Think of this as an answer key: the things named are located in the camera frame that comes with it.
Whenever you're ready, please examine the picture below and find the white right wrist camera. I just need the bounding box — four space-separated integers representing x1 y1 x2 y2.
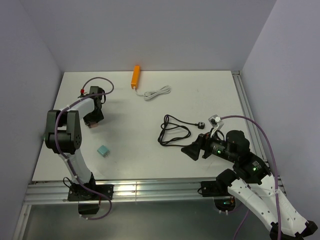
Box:
208 115 224 138

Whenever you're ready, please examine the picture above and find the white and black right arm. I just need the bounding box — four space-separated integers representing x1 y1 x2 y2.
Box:
181 130 318 240

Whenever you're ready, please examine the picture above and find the light blue plug adapter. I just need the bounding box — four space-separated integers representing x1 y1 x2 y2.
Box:
97 145 110 158

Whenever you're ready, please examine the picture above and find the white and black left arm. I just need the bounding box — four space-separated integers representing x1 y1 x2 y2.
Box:
44 86 106 200

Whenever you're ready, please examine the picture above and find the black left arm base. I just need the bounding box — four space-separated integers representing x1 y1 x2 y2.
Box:
62 176 114 217

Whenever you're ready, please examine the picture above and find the pink and brown plug adapter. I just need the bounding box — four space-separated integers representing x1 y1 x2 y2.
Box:
88 122 98 128

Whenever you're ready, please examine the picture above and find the aluminium front rail frame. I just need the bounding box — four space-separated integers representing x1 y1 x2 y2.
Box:
12 174 287 240

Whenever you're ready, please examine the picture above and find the aluminium right rail frame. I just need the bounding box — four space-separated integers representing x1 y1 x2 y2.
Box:
231 70 301 240

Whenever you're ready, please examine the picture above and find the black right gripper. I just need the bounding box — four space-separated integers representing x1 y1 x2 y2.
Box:
180 126 237 162

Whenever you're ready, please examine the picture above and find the black power cable with plug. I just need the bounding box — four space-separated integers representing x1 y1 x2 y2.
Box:
157 114 207 148

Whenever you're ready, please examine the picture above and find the orange power strip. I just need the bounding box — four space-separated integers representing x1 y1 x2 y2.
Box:
130 65 141 90

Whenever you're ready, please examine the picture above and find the white power cable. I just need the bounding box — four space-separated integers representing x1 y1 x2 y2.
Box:
133 85 172 102

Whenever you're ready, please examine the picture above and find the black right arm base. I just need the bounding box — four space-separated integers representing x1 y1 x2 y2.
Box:
197 169 237 211

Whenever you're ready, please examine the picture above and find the aluminium rail frame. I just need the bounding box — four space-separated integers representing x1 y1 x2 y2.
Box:
12 174 287 240
231 70 301 240

